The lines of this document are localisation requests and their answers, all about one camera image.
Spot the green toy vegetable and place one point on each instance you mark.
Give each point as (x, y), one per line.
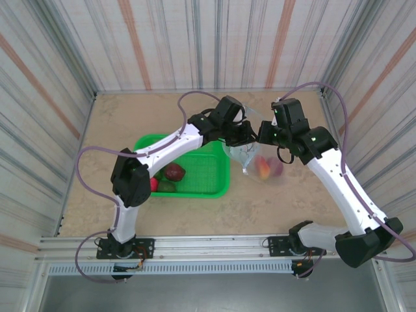
(159, 175)
(167, 187)

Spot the aluminium mounting rail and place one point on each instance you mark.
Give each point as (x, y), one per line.
(211, 247)

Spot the purple toy cabbage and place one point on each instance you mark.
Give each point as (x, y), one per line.
(277, 166)

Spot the black connector block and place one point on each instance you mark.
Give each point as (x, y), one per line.
(305, 268)
(122, 277)

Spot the red toy apple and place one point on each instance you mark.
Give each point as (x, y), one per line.
(153, 184)

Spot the clear zip-top bag elephant print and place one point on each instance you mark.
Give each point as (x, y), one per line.
(250, 162)

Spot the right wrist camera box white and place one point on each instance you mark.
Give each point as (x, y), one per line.
(278, 100)

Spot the green plastic mesh basket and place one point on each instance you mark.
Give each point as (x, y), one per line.
(201, 175)

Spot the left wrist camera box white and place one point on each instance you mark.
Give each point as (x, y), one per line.
(241, 115)

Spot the red orange toy pepper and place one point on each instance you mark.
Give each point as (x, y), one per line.
(262, 167)

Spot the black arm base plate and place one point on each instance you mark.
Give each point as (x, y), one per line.
(146, 248)
(276, 245)

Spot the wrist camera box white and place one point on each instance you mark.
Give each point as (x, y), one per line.
(241, 115)
(278, 100)

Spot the dark red toy fruit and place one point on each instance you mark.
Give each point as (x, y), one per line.
(174, 172)

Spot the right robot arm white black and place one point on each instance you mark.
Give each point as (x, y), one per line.
(344, 195)

